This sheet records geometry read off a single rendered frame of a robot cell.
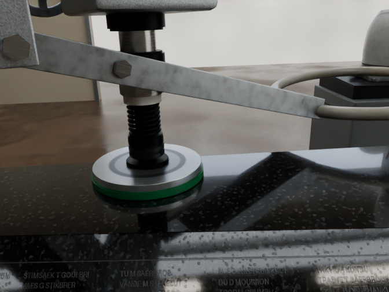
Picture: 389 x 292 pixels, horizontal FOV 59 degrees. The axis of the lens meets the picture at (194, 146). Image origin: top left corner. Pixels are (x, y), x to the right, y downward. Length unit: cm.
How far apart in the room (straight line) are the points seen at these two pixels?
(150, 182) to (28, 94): 533
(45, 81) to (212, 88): 517
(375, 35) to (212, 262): 130
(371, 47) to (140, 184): 125
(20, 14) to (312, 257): 50
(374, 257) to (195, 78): 39
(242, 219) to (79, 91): 519
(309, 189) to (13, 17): 52
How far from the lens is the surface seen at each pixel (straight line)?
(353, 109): 85
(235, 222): 53
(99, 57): 55
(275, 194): 62
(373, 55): 163
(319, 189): 65
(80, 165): 78
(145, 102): 62
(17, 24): 51
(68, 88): 566
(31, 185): 73
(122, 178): 62
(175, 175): 62
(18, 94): 593
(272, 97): 75
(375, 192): 67
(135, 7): 52
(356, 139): 150
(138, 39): 60
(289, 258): 52
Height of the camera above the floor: 111
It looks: 20 degrees down
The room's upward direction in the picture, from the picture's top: 2 degrees counter-clockwise
